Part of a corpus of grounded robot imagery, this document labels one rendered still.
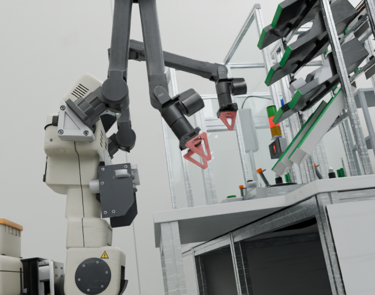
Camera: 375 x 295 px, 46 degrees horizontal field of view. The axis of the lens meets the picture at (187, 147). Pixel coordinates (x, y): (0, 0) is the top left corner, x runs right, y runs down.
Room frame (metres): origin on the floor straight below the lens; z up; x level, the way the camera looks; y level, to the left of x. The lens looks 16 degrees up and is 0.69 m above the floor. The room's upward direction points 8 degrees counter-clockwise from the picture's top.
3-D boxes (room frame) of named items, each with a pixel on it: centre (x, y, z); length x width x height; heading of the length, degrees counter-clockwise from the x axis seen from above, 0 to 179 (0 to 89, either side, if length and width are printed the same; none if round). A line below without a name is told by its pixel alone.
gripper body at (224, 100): (1.70, -0.18, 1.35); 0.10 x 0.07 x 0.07; 13
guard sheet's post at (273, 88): (2.02, -0.46, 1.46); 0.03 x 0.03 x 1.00; 14
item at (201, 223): (1.63, -0.19, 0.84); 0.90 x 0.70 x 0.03; 6
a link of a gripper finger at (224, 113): (1.72, -0.18, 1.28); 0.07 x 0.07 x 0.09; 13
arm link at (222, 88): (1.70, -0.19, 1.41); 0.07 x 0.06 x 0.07; 99
